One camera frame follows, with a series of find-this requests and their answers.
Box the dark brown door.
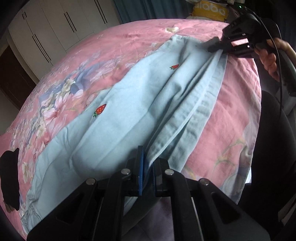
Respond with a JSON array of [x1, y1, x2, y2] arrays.
[[0, 46, 36, 110]]

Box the person's right hand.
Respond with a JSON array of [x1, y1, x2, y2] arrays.
[[254, 38, 296, 82]]

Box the white wardrobe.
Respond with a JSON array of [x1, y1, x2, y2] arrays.
[[8, 0, 120, 79]]

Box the pink floral bed quilt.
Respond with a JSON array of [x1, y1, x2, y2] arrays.
[[0, 18, 263, 240]]

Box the black folded garment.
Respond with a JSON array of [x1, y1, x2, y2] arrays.
[[1, 148, 20, 213]]

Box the light blue strawberry pants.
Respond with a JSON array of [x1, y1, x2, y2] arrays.
[[21, 35, 228, 232]]

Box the yellow plastic bag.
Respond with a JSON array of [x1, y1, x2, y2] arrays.
[[191, 1, 229, 22]]

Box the black cable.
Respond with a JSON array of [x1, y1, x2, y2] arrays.
[[240, 4, 284, 121]]

